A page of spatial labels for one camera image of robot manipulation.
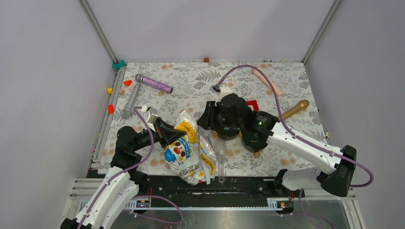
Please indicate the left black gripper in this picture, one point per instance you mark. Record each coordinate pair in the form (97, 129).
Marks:
(166, 133)

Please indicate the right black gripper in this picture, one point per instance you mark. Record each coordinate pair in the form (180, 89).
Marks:
(207, 120)

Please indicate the cat food bag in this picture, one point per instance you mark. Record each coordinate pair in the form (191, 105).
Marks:
(191, 157)

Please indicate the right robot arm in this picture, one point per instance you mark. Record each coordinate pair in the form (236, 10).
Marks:
(333, 166)

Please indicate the floral patterned table mat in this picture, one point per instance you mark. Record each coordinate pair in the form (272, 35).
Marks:
(192, 87)

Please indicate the black bowl paw print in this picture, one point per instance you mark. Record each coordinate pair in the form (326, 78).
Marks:
(228, 133)

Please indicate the red plastic box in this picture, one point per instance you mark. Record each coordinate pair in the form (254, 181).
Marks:
(253, 105)

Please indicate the black bowl fish print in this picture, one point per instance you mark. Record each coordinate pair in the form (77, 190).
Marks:
(253, 146)

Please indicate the grey toy microphone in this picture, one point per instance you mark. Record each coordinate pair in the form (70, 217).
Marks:
(127, 111)

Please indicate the pink toy microphone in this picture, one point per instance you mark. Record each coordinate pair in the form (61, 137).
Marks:
(267, 81)

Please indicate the purple glitter toy microphone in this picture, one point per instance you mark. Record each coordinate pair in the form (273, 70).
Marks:
(153, 83)

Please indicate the red triangular block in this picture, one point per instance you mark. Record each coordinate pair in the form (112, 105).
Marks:
(127, 83)

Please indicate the gold toy microphone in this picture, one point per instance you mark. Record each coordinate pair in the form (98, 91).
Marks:
(299, 107)

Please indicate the teal plastic block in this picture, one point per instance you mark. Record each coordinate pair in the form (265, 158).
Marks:
(119, 65)

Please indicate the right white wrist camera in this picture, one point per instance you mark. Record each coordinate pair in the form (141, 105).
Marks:
(222, 91)

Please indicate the red block on rail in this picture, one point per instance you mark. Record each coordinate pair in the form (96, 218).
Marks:
(110, 109)

